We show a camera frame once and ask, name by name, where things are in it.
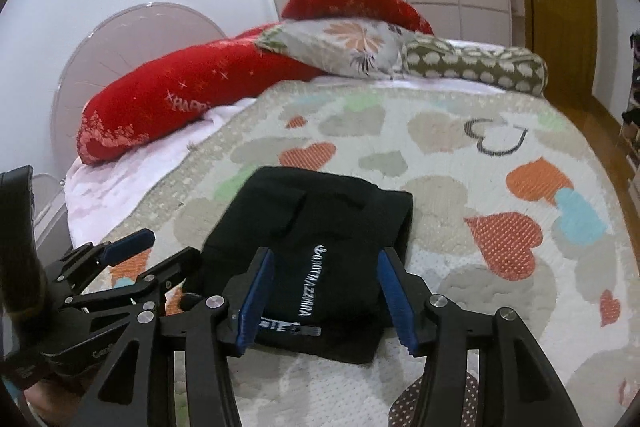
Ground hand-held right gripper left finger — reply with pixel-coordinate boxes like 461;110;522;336
82;247;276;427

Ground floral grey pillow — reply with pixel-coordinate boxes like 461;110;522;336
254;19;417;80

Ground cluttered shelf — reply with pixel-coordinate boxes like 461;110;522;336
619;29;640;188

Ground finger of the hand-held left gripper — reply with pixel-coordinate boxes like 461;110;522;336
64;247;204;315
46;229;157;294

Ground olive dotted bolster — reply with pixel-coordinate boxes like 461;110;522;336
402;34;550;98

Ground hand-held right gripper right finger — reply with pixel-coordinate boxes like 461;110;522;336
377;248;585;427

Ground black pants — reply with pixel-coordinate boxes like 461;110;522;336
182;166;415;365

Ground long red lettered pillow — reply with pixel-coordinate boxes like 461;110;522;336
77;38;323;166

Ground round white headboard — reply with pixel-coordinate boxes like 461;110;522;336
49;2;231;152

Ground heart-patterned quilt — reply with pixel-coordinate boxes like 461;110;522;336
70;79;640;427

